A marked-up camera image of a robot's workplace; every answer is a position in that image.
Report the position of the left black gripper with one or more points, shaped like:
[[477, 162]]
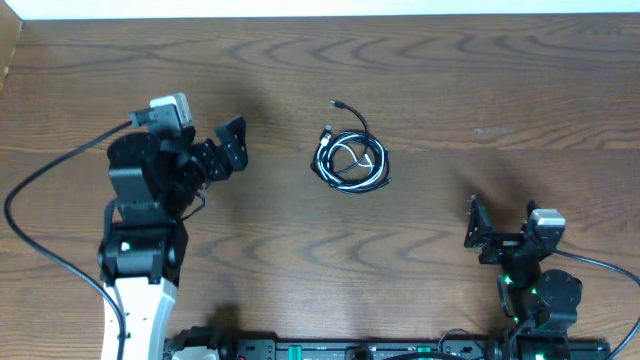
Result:
[[211, 157]]

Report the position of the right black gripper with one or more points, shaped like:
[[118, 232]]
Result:
[[505, 243]]

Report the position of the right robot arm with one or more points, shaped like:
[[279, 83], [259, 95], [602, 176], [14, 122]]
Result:
[[542, 304]]

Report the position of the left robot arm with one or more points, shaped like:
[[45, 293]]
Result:
[[156, 177]]

